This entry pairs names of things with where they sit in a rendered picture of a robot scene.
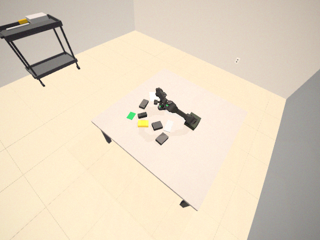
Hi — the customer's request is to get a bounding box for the flat green rectangular card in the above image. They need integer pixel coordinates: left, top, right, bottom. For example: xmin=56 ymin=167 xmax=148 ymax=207
xmin=126 ymin=112 xmax=136 ymax=120

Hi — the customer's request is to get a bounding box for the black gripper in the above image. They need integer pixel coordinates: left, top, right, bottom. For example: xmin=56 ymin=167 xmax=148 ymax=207
xmin=154 ymin=99 xmax=171 ymax=109

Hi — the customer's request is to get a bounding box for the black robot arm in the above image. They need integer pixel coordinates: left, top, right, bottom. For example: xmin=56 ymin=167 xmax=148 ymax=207
xmin=155 ymin=87 xmax=197 ymax=125

